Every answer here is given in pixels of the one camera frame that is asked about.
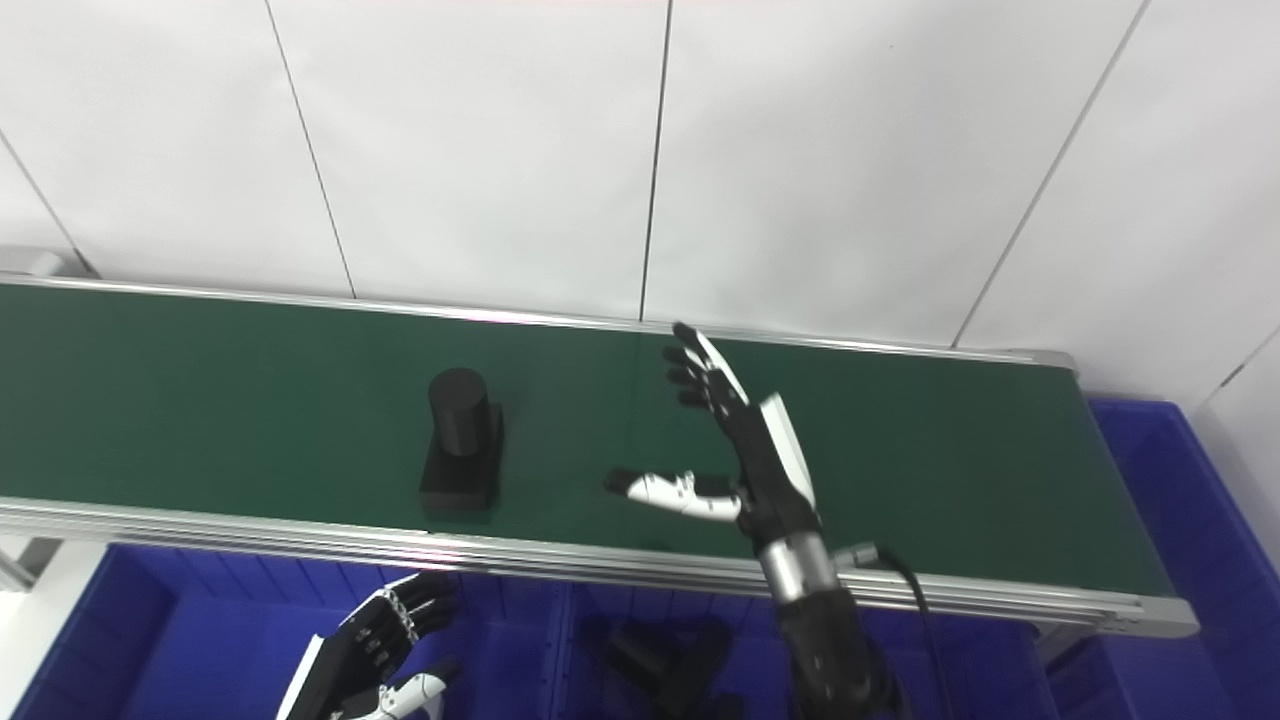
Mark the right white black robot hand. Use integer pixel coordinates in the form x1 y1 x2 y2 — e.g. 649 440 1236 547
604 322 823 551

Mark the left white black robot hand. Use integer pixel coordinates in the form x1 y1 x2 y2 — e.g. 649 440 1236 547
275 572 461 720

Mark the black cylinder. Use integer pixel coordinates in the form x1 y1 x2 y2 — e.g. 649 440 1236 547
419 368 505 513

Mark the blue bin with white plates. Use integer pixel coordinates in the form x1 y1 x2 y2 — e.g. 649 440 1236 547
5 545 576 720

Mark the black cylinder part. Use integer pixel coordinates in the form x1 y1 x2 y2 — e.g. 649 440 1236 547
580 617 701 701

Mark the blue bin with black parts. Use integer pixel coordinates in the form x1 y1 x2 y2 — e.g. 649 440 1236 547
555 583 1061 720

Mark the aluminium conveyor leg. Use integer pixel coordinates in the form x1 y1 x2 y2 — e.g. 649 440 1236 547
1030 620 1096 666
0 535 61 593

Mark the empty blue plastic bin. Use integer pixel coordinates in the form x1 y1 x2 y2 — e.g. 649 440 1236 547
1045 398 1280 720

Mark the green conveyor belt aluminium frame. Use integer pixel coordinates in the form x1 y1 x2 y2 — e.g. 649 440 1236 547
0 248 1199 639

